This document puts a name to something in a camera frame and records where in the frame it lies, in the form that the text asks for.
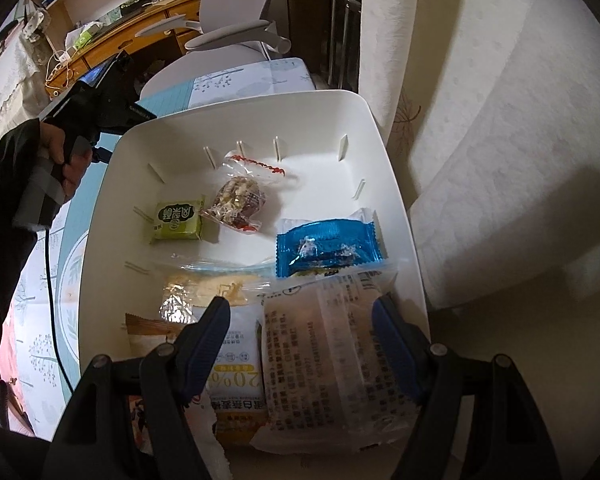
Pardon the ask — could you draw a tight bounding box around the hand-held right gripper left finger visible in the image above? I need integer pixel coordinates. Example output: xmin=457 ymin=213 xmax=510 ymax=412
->
xmin=42 ymin=296 xmax=232 ymax=480

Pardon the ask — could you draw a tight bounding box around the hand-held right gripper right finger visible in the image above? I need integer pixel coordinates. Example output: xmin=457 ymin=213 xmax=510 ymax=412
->
xmin=371 ymin=294 xmax=563 ymax=480

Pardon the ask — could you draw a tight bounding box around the white orange-ended bar packet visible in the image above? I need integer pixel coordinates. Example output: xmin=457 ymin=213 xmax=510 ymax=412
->
xmin=207 ymin=305 xmax=271 ymax=448

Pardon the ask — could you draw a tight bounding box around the large yellow cake packet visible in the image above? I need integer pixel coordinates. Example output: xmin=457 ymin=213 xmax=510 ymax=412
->
xmin=155 ymin=255 xmax=276 ymax=323

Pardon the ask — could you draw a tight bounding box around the beige wafer packet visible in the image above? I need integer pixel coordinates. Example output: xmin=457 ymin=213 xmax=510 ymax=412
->
xmin=125 ymin=312 xmax=186 ymax=361

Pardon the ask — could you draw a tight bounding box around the clear pastry packet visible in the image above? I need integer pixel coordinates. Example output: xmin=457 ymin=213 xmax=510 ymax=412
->
xmin=252 ymin=265 xmax=421 ymax=453

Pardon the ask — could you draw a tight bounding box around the blue snack packet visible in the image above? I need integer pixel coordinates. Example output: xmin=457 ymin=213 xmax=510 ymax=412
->
xmin=275 ymin=208 xmax=387 ymax=279

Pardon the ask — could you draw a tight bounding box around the small green snack packet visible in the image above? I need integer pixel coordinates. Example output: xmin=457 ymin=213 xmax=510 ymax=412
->
xmin=150 ymin=201 xmax=204 ymax=243

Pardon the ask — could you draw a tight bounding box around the clear nut mix packet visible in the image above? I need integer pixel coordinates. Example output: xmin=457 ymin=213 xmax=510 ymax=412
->
xmin=199 ymin=151 xmax=297 ymax=234

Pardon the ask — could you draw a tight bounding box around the white plastic storage box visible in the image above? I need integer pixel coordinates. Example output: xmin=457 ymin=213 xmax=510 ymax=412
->
xmin=77 ymin=89 xmax=429 ymax=461

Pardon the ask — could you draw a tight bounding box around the person's left forearm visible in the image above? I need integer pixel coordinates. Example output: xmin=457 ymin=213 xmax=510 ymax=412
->
xmin=0 ymin=117 xmax=48 ymax=441

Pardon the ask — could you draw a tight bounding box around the person's left hand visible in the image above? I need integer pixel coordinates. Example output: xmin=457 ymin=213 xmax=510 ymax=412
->
xmin=40 ymin=122 xmax=89 ymax=204

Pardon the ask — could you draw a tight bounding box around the wooden desk with drawers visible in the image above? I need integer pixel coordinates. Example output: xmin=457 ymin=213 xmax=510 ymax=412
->
xmin=27 ymin=0 xmax=206 ymax=98

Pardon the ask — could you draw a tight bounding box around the white lace cover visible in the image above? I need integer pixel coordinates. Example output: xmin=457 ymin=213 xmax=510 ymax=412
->
xmin=0 ymin=25 xmax=51 ymax=141

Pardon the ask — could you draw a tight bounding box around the floral fabric bag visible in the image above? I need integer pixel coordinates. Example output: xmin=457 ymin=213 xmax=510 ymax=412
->
xmin=22 ymin=10 xmax=48 ymax=41

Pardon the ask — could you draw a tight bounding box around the round white printed placemat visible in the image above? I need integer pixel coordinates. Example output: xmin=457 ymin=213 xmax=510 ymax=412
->
xmin=55 ymin=240 xmax=88 ymax=376

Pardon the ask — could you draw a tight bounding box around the grey office chair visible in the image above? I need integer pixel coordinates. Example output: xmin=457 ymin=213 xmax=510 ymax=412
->
xmin=139 ymin=0 xmax=292 ymax=103

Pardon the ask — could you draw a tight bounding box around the steel window grille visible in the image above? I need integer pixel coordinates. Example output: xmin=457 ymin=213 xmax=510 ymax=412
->
xmin=320 ymin=0 xmax=363 ymax=93

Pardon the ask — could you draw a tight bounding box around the cream floral curtain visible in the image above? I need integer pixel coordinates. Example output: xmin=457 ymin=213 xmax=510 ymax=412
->
xmin=357 ymin=0 xmax=600 ymax=311

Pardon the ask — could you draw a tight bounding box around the black cable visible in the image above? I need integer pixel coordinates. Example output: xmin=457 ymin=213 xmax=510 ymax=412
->
xmin=42 ymin=227 xmax=78 ymax=396

